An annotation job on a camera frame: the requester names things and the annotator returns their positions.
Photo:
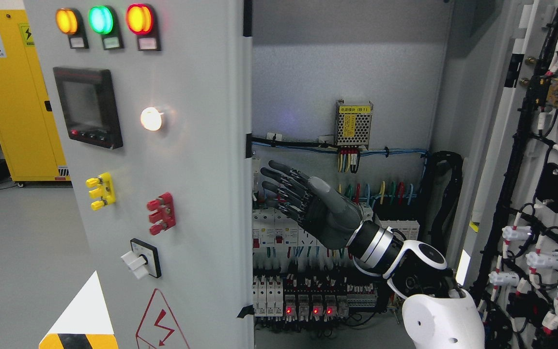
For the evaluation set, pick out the lower relay terminal row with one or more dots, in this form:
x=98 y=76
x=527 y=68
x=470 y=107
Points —
x=329 y=295

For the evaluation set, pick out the red terminal post block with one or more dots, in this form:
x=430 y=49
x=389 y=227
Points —
x=162 y=213

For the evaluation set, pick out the black digital power meter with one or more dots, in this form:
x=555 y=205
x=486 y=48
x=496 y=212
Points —
x=89 y=106

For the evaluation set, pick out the red electric danger sticker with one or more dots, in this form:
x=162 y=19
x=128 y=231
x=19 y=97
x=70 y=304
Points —
x=159 y=328

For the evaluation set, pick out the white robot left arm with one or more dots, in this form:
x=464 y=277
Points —
x=437 y=312

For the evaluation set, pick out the lower white breaker row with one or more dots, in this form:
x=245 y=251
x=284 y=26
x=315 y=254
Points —
x=268 y=293

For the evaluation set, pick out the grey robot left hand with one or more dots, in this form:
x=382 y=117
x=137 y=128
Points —
x=316 y=207

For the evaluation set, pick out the black surge protector block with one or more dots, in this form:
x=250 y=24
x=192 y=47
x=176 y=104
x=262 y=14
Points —
x=400 y=217

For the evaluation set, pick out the green indicator light left door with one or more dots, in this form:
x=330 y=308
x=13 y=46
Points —
x=103 y=21

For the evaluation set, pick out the yellow indicator light left door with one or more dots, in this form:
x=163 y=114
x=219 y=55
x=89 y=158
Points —
x=70 y=22

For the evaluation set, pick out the white indicator light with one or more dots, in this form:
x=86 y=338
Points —
x=151 y=119

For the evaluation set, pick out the yellow safety cabinet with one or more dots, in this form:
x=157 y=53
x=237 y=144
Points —
x=28 y=136

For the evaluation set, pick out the red indicator light left door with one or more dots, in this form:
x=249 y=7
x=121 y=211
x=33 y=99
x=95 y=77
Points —
x=142 y=21

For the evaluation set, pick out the grey cabinet door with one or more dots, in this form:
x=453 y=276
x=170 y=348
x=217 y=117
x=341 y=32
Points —
x=498 y=109
x=199 y=80

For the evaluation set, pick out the yellow terminal post block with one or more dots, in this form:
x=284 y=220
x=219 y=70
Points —
x=102 y=190

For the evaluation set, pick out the white circuit breaker row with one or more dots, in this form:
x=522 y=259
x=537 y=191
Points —
x=271 y=228

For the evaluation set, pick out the perforated metal power supply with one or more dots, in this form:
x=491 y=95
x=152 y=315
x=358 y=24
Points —
x=353 y=121

